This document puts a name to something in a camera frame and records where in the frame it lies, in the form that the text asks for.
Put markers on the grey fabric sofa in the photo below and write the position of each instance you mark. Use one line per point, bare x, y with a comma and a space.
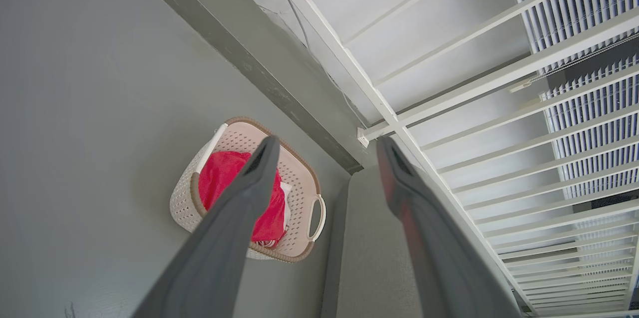
369, 258

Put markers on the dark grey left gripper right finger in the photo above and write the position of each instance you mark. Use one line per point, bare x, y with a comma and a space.
439, 258

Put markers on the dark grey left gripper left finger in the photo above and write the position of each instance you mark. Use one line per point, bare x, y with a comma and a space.
224, 248

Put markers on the white window blinds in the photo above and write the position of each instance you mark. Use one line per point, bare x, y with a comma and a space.
589, 8

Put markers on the white metal railing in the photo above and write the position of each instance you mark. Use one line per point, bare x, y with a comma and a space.
339, 48

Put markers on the white red-striped garment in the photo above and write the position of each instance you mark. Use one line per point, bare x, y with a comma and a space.
286, 193

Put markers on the red garment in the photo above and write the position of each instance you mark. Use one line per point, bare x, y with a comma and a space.
219, 173

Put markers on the cream perforated laundry basket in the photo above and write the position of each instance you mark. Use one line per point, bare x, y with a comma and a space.
299, 178

